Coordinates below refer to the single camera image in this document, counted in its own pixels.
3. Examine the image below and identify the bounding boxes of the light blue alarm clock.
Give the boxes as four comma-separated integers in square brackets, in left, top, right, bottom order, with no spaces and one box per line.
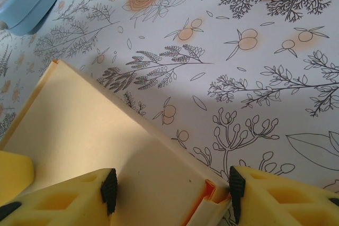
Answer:
[0,0,59,36]

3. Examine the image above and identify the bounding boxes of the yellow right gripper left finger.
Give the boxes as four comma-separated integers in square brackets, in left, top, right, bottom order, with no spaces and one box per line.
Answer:
[0,168,119,226]

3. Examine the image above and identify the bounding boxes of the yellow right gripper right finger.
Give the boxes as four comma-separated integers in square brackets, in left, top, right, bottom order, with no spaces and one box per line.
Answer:
[228,165,339,226]

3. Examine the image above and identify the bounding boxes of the yellow paper box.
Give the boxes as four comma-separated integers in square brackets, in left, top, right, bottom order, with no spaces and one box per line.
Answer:
[0,59,231,226]

